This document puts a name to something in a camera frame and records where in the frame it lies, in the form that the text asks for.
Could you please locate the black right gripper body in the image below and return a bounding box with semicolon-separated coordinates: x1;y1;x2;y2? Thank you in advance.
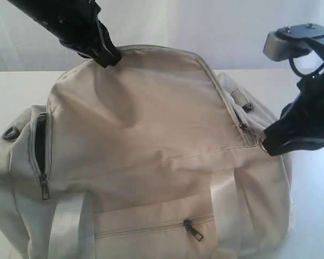
282;40;324;148

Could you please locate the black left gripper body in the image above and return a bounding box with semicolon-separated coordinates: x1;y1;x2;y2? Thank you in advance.
53;1;111;58

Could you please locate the beige fabric duffel bag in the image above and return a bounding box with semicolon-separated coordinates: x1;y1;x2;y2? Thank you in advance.
0;45;293;258

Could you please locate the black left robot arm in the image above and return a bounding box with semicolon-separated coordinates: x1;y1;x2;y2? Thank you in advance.
10;0;122;68

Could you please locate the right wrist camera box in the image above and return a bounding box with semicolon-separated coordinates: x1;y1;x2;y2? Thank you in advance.
263;23;324;62

